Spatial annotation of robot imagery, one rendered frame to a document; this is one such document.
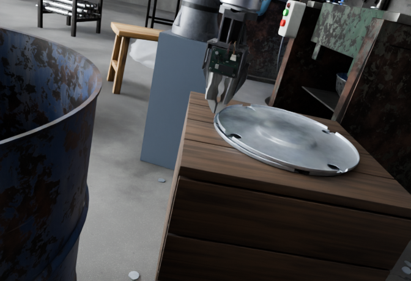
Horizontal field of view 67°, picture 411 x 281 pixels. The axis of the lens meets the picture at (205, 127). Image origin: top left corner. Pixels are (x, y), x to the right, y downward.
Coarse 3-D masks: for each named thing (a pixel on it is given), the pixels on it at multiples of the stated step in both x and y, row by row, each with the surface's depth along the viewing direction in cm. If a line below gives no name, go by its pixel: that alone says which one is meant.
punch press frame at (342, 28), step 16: (320, 16) 120; (336, 16) 109; (352, 16) 100; (368, 16) 93; (320, 32) 118; (336, 32) 108; (352, 32) 99; (320, 48) 118; (336, 48) 106; (352, 48) 98; (352, 64) 97
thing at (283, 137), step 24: (240, 120) 66; (264, 120) 67; (288, 120) 72; (312, 120) 75; (240, 144) 55; (264, 144) 57; (288, 144) 59; (312, 144) 61; (336, 144) 65; (312, 168) 51
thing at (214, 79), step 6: (210, 72) 64; (210, 78) 62; (216, 78) 64; (210, 84) 62; (216, 84) 64; (210, 90) 63; (216, 90) 65; (210, 96) 64; (216, 96) 65; (210, 102) 66; (216, 102) 66; (210, 108) 66
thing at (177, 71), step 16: (160, 32) 94; (160, 48) 95; (176, 48) 94; (192, 48) 93; (160, 64) 97; (176, 64) 96; (192, 64) 95; (160, 80) 99; (176, 80) 98; (192, 80) 97; (160, 96) 101; (176, 96) 100; (160, 112) 103; (176, 112) 102; (160, 128) 105; (176, 128) 104; (144, 144) 108; (160, 144) 107; (176, 144) 106; (144, 160) 111; (160, 160) 109; (176, 160) 108
